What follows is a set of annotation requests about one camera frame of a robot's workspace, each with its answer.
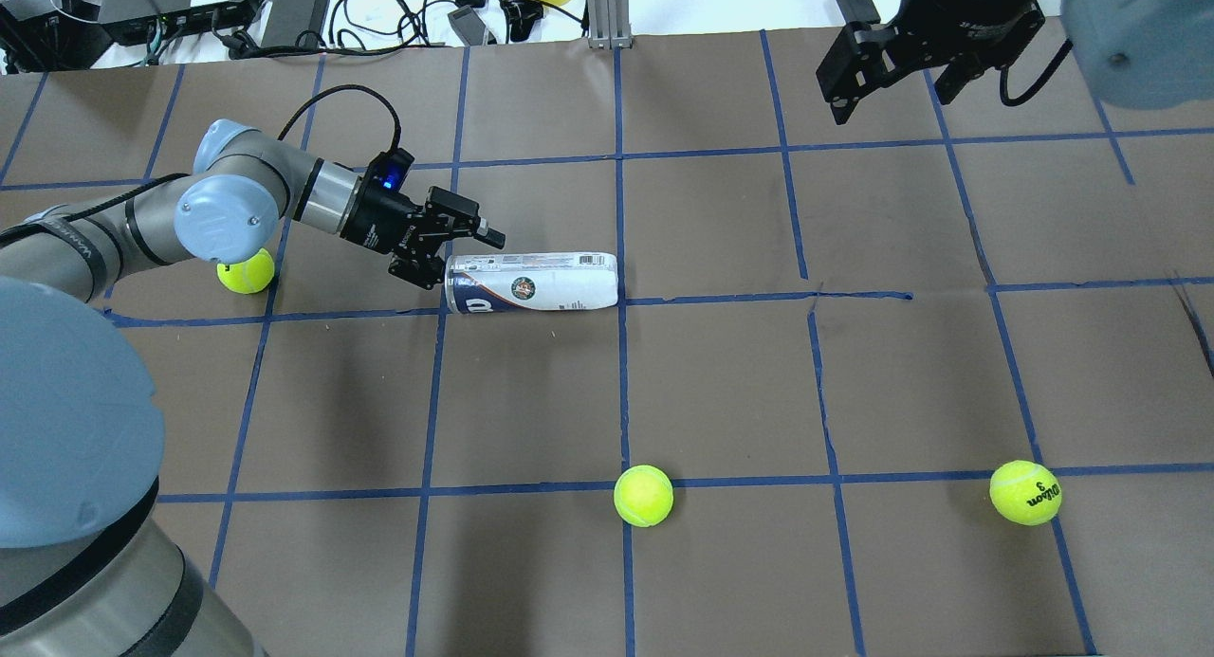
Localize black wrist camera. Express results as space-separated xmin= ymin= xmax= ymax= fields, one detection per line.
xmin=364 ymin=148 xmax=414 ymax=193

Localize tennis ball under right gripper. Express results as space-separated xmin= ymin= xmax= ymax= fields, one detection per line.
xmin=613 ymin=465 xmax=673 ymax=528

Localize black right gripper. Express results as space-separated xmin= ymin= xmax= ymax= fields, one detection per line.
xmin=816 ymin=0 xmax=1043 ymax=125

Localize Wilson 3 tennis ball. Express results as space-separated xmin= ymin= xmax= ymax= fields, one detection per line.
xmin=988 ymin=460 xmax=1062 ymax=526

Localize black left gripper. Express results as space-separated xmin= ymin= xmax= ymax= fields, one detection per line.
xmin=340 ymin=174 xmax=506 ymax=290

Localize tennis ball near base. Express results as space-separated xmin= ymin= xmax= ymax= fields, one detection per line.
xmin=215 ymin=249 xmax=277 ymax=295

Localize aluminium frame post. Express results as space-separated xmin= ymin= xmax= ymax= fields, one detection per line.
xmin=585 ymin=0 xmax=634 ymax=49

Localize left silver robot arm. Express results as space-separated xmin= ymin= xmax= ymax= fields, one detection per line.
xmin=2 ymin=119 xmax=505 ymax=656

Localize black power adapter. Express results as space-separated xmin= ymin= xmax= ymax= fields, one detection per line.
xmin=260 ymin=0 xmax=330 ymax=49

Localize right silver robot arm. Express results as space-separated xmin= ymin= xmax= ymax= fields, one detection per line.
xmin=816 ymin=0 xmax=1213 ymax=125

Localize clear tennis ball can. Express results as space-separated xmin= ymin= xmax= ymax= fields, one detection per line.
xmin=444 ymin=251 xmax=618 ymax=313

